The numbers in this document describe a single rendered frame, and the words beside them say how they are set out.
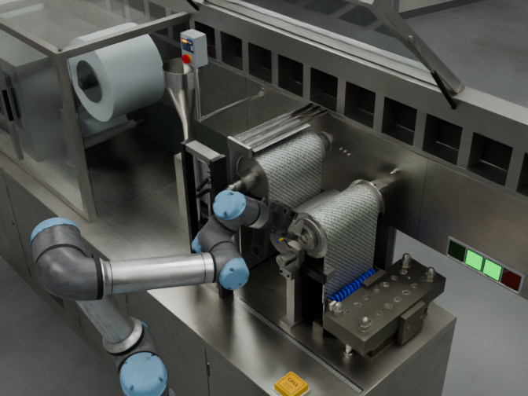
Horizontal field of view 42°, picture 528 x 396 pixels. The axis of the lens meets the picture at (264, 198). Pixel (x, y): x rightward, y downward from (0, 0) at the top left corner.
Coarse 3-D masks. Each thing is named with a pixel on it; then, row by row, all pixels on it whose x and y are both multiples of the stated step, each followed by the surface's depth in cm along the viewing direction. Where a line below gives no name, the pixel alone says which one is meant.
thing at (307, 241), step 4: (304, 224) 201; (304, 228) 199; (308, 228) 199; (304, 232) 199; (308, 232) 198; (312, 232) 198; (304, 236) 200; (308, 236) 199; (312, 236) 198; (316, 236) 198; (300, 240) 202; (304, 240) 201; (308, 240) 200; (312, 240) 198; (316, 240) 199; (300, 244) 203; (304, 244) 202; (308, 244) 200; (312, 244) 199; (316, 244) 200; (308, 248) 201; (312, 248) 200
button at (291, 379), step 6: (282, 378) 199; (288, 378) 199; (294, 378) 199; (300, 378) 199; (276, 384) 198; (282, 384) 197; (288, 384) 197; (294, 384) 197; (300, 384) 197; (306, 384) 197; (282, 390) 196; (288, 390) 196; (294, 390) 196; (300, 390) 196
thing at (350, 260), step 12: (372, 228) 213; (360, 240) 211; (372, 240) 217; (336, 252) 204; (348, 252) 209; (360, 252) 214; (372, 252) 220; (324, 264) 202; (336, 264) 207; (348, 264) 212; (360, 264) 217; (372, 264) 223; (336, 276) 210; (348, 276) 215; (324, 288) 208; (336, 288) 213; (324, 300) 211
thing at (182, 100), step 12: (180, 96) 236; (192, 96) 237; (180, 108) 241; (192, 108) 242; (192, 120) 247; (192, 132) 250; (180, 156) 256; (180, 168) 257; (180, 180) 260; (180, 192) 264; (180, 204) 268
